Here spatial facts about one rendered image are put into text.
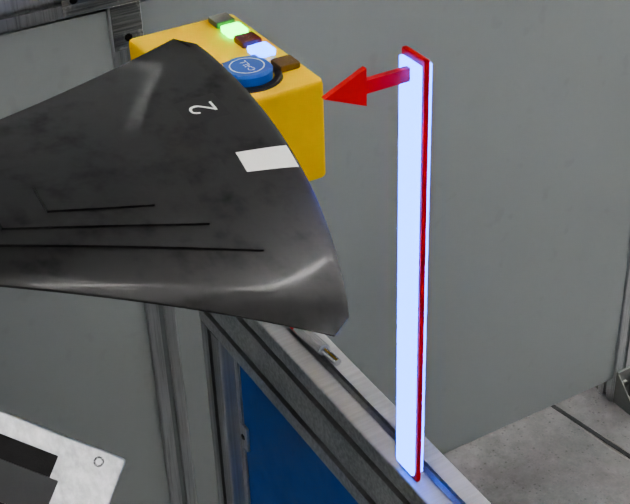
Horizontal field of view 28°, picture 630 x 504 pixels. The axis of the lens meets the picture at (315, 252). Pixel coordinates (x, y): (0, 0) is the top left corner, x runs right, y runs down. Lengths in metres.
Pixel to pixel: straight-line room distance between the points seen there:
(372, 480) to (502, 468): 1.23
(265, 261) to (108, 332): 1.01
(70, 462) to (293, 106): 0.37
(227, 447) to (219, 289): 0.67
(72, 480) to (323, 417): 0.33
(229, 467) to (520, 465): 0.98
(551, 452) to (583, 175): 0.52
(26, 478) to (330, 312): 0.20
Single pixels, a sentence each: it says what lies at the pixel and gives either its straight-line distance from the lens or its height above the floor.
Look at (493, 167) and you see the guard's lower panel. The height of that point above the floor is 0.58.
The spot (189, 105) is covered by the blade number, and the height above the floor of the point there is 1.18.
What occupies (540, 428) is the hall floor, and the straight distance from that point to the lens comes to 2.27.
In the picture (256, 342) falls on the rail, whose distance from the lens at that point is 1.09.
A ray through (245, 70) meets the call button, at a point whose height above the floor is 1.08.
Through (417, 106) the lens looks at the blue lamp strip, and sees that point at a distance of 0.74.
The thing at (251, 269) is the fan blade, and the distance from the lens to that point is 0.63.
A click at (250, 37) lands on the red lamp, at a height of 1.08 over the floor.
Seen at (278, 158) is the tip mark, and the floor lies 1.16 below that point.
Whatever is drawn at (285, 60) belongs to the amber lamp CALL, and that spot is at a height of 1.08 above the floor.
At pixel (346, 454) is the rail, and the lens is 1.00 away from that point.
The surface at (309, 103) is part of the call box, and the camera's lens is 0.99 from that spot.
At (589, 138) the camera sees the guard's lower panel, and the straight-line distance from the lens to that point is 1.96.
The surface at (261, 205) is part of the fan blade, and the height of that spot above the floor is 1.15.
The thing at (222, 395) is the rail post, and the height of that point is 0.71.
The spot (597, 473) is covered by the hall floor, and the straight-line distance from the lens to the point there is 2.20.
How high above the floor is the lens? 1.50
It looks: 34 degrees down
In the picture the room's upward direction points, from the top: 2 degrees counter-clockwise
